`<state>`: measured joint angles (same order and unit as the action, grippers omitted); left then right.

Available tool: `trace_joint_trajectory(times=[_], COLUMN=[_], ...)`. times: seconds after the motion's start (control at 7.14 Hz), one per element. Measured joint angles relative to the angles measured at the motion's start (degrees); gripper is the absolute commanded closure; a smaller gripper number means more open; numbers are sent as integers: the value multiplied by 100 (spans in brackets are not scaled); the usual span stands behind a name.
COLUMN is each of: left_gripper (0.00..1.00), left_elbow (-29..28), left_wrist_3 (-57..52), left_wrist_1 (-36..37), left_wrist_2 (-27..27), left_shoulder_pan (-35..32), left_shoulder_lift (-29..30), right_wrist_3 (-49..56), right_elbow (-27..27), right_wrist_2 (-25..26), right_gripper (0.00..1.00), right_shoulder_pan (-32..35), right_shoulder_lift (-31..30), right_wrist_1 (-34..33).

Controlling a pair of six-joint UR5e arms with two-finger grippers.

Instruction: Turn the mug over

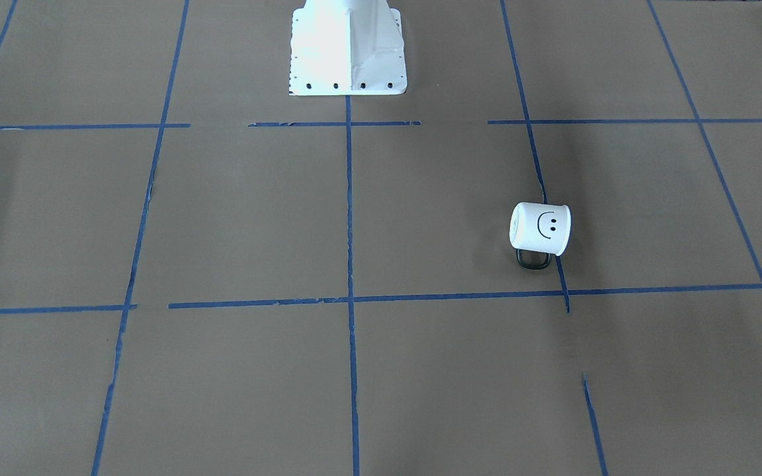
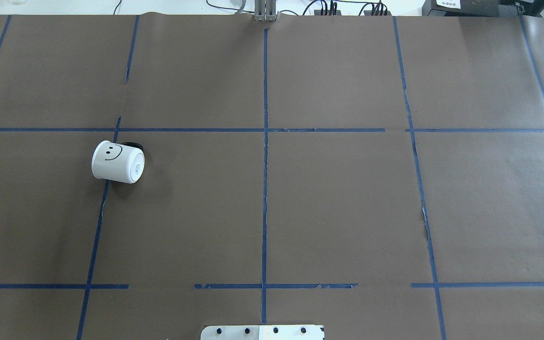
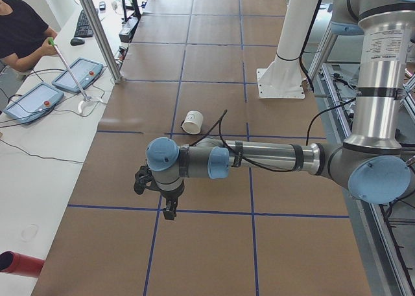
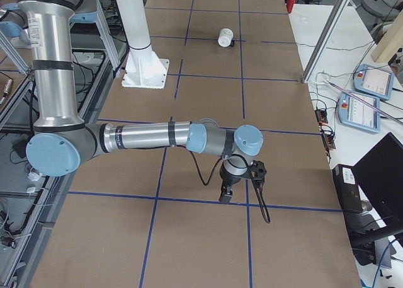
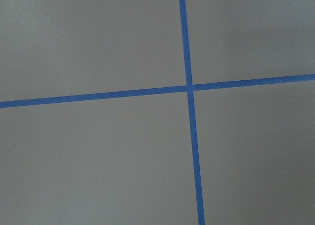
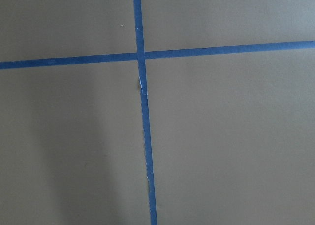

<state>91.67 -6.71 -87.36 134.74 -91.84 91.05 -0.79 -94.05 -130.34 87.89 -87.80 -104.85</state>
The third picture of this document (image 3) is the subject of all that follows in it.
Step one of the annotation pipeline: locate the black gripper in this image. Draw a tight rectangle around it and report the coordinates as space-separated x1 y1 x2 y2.
161 188 184 220

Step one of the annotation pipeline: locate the white smiley mug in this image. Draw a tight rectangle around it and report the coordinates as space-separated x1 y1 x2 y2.
181 110 204 135

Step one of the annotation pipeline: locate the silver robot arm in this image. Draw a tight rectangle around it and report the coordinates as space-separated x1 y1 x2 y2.
134 0 414 220

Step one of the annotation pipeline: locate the silver reacher stick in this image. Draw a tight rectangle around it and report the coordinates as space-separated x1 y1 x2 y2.
47 37 106 115

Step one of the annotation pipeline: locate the far teach pendant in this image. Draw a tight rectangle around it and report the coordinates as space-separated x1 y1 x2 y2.
52 58 104 93

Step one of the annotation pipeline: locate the teach pendant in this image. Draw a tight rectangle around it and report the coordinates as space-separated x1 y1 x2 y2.
52 58 104 93
3 82 64 124

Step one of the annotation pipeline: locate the red cylinder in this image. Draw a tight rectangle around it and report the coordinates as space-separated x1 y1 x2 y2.
1 251 45 278

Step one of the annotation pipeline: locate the near teach pendant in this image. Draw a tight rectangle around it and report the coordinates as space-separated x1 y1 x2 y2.
3 82 64 124

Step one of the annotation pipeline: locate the black computer mouse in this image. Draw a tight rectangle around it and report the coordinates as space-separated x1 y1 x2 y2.
70 37 85 46

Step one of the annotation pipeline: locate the black keyboard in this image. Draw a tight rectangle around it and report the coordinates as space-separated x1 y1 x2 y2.
74 10 93 38

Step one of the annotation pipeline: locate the person in black shirt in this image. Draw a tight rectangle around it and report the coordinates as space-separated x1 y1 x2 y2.
0 0 58 73

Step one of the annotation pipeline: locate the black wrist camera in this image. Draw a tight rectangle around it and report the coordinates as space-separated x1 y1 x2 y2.
134 165 158 195

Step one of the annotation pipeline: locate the white pedestal column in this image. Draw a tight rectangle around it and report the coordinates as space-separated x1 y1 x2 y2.
257 0 322 99

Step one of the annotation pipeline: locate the aluminium frame post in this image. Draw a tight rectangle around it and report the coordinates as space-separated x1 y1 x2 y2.
79 0 122 84

